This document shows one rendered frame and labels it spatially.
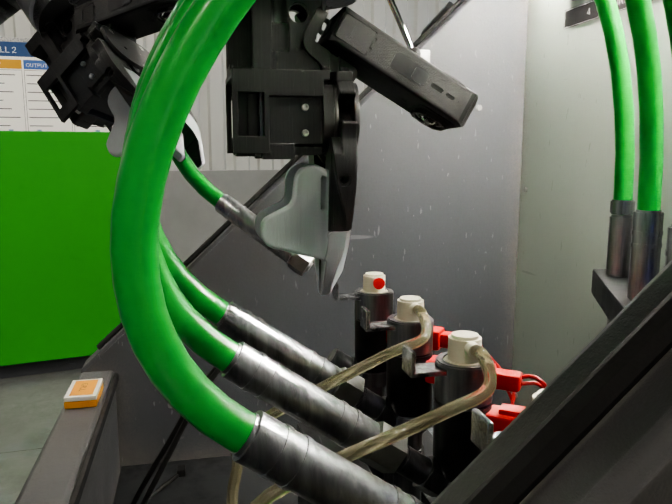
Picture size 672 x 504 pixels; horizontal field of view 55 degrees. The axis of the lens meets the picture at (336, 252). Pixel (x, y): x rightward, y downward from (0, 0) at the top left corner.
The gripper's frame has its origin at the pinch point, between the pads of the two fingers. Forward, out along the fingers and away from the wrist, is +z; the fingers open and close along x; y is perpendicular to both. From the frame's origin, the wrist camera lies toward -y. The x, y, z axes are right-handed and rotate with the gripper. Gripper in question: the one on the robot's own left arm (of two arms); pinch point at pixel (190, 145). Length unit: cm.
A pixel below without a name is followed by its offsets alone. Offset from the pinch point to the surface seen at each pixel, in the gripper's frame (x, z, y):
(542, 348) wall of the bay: -37.2, 30.0, -8.1
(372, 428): 15.8, 28.9, -5.2
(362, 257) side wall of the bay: -28.7, 9.0, 0.8
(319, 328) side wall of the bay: -27.6, 12.6, 10.2
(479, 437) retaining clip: 21.3, 31.8, -10.6
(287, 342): 11.6, 21.9, -2.3
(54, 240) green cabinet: -209, -164, 171
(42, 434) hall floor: -166, -66, 192
